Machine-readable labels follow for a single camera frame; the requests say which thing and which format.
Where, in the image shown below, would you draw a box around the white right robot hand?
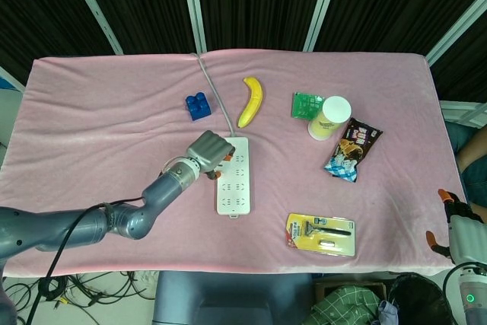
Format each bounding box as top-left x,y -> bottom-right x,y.
425,187 -> 487,266

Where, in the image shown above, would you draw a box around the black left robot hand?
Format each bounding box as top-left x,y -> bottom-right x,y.
185,129 -> 237,181

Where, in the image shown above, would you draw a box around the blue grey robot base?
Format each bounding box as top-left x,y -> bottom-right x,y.
151,270 -> 316,325

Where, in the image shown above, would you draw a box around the white power strip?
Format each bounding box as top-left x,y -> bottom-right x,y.
215,136 -> 252,220

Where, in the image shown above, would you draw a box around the blue toy building block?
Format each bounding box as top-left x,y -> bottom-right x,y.
185,91 -> 213,123

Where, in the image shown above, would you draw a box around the yellow banana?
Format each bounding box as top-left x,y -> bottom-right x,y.
237,76 -> 266,129

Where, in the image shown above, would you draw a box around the seated person in jeans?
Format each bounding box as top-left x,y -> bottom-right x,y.
453,125 -> 487,210

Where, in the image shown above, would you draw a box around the black trash bin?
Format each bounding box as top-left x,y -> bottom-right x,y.
387,272 -> 462,325

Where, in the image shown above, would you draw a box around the pink table cloth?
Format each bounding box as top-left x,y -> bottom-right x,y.
0,49 -> 475,276

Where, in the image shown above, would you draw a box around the green foil packet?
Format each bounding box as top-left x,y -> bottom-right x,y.
291,91 -> 325,121

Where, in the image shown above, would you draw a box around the yellow razor blister pack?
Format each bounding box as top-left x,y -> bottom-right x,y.
285,212 -> 357,257

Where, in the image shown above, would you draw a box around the clear tennis ball tube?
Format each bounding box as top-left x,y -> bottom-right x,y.
307,95 -> 352,142

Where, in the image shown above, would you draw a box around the brown blue snack bag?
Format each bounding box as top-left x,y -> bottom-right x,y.
323,117 -> 384,184

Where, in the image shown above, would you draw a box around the green plaid cloth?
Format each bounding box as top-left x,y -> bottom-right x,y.
308,285 -> 382,325

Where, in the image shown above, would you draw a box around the grey power strip cable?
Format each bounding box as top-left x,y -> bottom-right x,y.
189,53 -> 237,139

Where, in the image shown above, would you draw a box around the white frame pole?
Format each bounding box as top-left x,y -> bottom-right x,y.
302,0 -> 345,52
62,0 -> 125,56
178,0 -> 209,54
425,0 -> 487,70

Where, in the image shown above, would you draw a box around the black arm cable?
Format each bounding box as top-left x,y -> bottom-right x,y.
28,197 -> 148,325

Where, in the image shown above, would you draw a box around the black floor cables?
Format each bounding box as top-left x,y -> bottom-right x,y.
0,269 -> 158,325

